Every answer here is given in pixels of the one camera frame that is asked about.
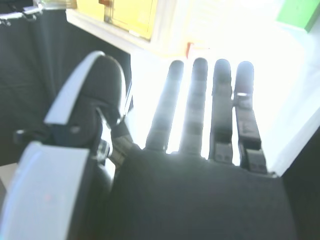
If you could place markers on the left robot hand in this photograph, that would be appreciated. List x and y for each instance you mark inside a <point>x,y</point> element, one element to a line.
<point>190,190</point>

